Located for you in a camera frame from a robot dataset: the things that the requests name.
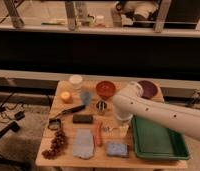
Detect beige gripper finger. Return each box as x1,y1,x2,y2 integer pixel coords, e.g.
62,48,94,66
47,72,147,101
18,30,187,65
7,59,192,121
118,124,129,137

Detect metal fork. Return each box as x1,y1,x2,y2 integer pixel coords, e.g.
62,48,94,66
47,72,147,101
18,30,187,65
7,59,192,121
102,126,119,132

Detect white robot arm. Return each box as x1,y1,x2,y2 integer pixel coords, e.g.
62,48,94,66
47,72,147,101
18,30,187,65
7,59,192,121
112,81,200,141

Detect red bowl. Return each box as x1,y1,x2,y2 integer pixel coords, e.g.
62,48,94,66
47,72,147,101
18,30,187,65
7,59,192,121
96,81,116,100

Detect purple bowl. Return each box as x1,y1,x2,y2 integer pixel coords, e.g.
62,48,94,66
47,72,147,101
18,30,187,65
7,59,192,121
139,80,158,99

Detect blue sponge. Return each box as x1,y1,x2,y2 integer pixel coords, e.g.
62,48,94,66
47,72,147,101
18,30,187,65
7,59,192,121
106,142,128,157

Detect orange carrot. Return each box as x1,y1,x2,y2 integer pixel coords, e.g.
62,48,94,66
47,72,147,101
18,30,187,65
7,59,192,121
94,121,102,146

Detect green plastic tray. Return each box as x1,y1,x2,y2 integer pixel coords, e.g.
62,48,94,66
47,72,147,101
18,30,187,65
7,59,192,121
131,116,190,160

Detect wooden table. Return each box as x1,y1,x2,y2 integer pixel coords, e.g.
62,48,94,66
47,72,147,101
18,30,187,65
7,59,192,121
35,81,187,170

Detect grey blue cloth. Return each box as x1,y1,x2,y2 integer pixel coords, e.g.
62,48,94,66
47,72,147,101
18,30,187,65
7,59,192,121
73,129,94,159

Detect blue glass cup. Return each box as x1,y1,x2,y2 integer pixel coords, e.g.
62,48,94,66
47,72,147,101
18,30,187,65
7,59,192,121
80,91,92,105

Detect dark rectangular block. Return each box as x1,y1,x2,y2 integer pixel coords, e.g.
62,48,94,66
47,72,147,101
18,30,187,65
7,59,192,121
73,114,93,124

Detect white plastic cup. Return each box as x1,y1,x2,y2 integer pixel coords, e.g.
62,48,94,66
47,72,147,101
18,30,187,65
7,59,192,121
69,74,83,94

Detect orange fruit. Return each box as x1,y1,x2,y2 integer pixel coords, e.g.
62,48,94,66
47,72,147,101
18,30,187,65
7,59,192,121
60,91,72,103

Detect bunch of red grapes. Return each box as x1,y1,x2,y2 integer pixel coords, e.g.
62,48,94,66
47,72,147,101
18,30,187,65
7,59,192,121
42,130,66,159

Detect person in background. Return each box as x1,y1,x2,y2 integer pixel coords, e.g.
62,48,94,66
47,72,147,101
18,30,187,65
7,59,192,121
110,0,159,27

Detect black handled knife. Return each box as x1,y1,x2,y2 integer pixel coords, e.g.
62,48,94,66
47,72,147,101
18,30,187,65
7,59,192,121
55,105,86,118

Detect black cables on floor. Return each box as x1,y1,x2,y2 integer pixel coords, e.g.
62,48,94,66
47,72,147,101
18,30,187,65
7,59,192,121
0,92,27,134

